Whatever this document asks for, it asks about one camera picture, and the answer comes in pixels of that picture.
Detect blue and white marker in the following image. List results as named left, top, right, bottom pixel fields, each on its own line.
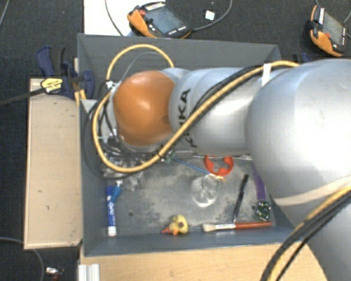
left=105, top=184, right=123, bottom=238

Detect grey metal bin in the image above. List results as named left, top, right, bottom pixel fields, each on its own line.
left=77, top=33, right=295, bottom=258

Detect pale wood board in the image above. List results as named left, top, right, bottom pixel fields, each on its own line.
left=23, top=77, right=84, bottom=250

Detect thin blue stick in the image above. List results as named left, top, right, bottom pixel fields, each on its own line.
left=171, top=157, right=226, bottom=182

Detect yellow rubber duck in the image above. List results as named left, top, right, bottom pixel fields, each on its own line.
left=161, top=214, right=190, bottom=236

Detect clear glass cup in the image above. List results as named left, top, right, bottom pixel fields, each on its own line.
left=190, top=174, right=219, bottom=208

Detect black pen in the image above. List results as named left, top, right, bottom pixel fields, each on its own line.
left=232, top=173, right=250, bottom=223

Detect dark green round thing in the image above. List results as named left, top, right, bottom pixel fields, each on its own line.
left=254, top=200, right=271, bottom=220

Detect orange open ring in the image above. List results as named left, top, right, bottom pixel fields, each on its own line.
left=204, top=154, right=235, bottom=178

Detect red-handled paint brush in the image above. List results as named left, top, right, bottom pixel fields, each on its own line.
left=201, top=221, right=273, bottom=233

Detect purple strap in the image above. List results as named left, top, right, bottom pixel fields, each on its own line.
left=251, top=162, right=267, bottom=201

